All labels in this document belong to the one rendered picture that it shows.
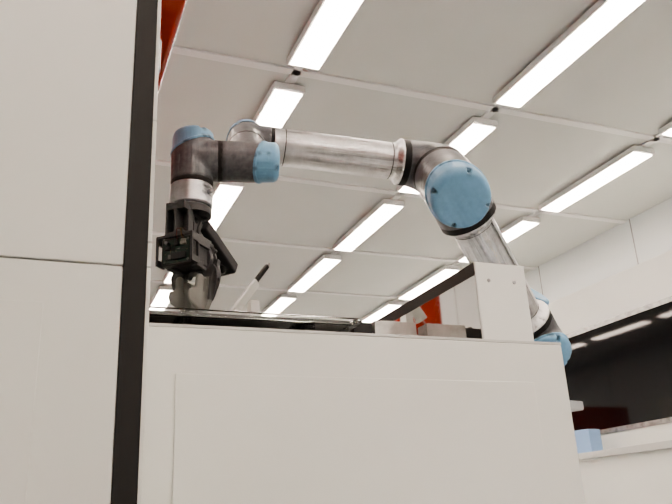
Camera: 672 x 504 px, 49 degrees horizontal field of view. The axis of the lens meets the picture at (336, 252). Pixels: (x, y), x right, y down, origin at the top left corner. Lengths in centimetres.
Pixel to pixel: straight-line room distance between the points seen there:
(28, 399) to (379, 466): 46
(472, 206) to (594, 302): 390
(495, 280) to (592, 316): 409
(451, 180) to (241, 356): 61
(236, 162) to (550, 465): 71
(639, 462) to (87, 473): 419
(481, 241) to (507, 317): 31
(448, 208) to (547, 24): 249
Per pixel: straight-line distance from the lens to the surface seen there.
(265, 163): 132
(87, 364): 67
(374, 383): 96
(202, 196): 129
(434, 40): 374
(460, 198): 137
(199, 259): 125
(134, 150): 75
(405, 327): 129
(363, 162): 147
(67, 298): 69
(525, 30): 379
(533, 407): 108
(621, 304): 506
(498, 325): 116
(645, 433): 494
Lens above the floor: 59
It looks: 20 degrees up
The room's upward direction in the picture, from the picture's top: 3 degrees counter-clockwise
